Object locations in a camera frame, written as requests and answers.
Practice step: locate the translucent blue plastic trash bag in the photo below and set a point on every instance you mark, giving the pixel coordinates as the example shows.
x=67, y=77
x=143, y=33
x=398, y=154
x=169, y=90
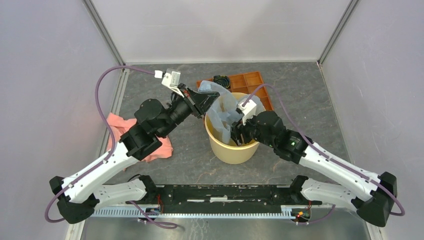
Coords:
x=223, y=112

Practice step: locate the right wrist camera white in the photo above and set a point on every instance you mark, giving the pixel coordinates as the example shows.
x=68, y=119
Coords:
x=246, y=110

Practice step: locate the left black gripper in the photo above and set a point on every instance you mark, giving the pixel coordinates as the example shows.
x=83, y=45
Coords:
x=198, y=102

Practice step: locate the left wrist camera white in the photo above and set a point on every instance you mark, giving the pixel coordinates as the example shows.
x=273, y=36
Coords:
x=170, y=79

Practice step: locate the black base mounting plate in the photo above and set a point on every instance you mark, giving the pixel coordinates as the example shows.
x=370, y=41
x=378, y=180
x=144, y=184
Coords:
x=222, y=198

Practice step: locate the pink cloth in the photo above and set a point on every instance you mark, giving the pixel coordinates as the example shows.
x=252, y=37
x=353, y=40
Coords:
x=138, y=143

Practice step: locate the yellow plastic trash bin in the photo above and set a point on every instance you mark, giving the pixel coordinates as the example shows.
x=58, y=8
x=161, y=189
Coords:
x=230, y=154

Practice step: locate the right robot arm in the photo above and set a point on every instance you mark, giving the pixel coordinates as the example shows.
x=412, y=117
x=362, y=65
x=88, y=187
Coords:
x=371, y=195

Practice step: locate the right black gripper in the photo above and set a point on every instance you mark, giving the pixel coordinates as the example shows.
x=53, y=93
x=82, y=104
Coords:
x=238, y=127

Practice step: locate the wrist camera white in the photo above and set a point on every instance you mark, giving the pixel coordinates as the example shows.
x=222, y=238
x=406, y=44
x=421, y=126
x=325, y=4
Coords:
x=170, y=79
x=246, y=110

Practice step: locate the white slotted cable duct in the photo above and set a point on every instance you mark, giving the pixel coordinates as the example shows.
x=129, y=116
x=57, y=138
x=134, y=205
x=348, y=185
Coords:
x=133, y=212

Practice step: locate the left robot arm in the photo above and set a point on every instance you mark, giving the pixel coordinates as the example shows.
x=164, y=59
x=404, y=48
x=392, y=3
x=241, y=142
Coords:
x=81, y=194

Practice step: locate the orange wooden divided tray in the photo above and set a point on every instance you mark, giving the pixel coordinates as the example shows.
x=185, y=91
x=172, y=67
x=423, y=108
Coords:
x=246, y=83

